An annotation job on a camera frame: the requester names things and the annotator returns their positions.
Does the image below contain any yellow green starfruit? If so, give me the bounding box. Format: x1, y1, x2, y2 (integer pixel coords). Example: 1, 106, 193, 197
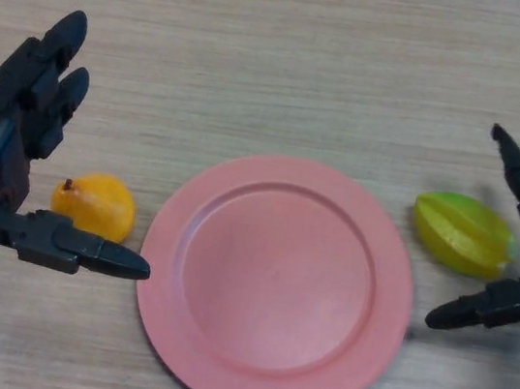
404, 187, 520, 285

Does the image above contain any pink round plate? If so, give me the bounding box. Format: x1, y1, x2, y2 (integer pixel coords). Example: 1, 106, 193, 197
119, 136, 433, 389

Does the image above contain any orange yellow pear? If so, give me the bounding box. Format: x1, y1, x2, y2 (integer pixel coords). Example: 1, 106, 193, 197
46, 166, 141, 246

